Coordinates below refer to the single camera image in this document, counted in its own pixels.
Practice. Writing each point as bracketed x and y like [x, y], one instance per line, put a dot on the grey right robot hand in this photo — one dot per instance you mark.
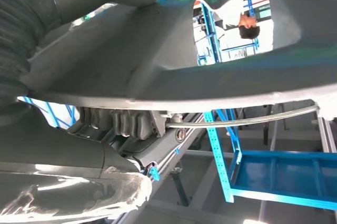
[52, 152]

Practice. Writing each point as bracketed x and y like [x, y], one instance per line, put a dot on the blue metal shelf rack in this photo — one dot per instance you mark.
[276, 173]
[210, 31]

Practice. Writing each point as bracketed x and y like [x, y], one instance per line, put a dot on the person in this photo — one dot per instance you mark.
[231, 15]

